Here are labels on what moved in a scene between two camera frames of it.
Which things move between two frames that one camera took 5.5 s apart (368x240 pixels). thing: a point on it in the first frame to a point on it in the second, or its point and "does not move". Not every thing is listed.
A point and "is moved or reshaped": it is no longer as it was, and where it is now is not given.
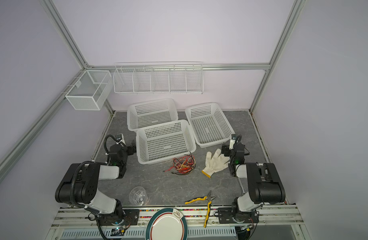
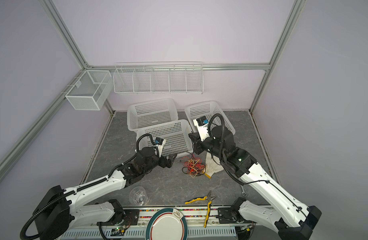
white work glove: (215, 164) does not move
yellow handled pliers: (208, 197) does not move
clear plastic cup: (138, 196) does not move
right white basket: (209, 126) does not move
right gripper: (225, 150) to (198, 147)
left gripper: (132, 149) to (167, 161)
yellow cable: (185, 166) is moved or reshaped
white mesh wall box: (90, 91) does not move
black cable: (178, 160) to (192, 153)
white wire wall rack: (159, 77) does not move
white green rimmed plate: (166, 224) does not move
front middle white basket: (164, 141) does not move
